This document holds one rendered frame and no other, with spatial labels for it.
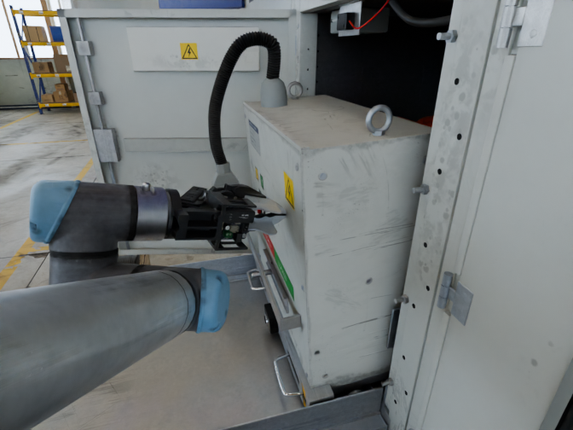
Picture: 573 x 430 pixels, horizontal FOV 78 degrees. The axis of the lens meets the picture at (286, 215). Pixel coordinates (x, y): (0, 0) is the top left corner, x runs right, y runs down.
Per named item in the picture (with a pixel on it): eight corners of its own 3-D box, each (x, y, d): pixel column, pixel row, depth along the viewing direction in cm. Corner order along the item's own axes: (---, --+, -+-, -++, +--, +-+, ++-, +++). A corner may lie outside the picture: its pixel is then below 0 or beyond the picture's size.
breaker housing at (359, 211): (311, 395, 68) (301, 148, 47) (260, 260, 111) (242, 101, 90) (527, 332, 79) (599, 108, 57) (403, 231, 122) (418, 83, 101)
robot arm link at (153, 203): (125, 228, 51) (130, 173, 49) (158, 228, 54) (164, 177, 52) (134, 251, 46) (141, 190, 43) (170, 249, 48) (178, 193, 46)
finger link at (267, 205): (299, 224, 59) (251, 223, 54) (281, 212, 64) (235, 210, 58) (303, 206, 58) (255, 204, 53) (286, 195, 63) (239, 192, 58)
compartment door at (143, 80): (122, 245, 128) (69, 11, 97) (296, 243, 129) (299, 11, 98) (114, 255, 122) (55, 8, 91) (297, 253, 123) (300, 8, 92)
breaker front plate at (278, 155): (305, 394, 68) (293, 153, 47) (257, 262, 110) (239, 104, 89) (312, 392, 68) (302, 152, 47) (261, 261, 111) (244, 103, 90)
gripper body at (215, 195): (251, 251, 54) (170, 254, 47) (229, 229, 60) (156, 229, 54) (261, 204, 51) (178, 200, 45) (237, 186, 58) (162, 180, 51)
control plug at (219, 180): (220, 236, 97) (211, 176, 89) (218, 229, 101) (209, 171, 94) (248, 231, 99) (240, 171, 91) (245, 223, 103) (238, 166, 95)
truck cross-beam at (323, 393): (309, 422, 68) (309, 402, 65) (256, 269, 115) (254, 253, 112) (334, 415, 69) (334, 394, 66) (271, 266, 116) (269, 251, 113)
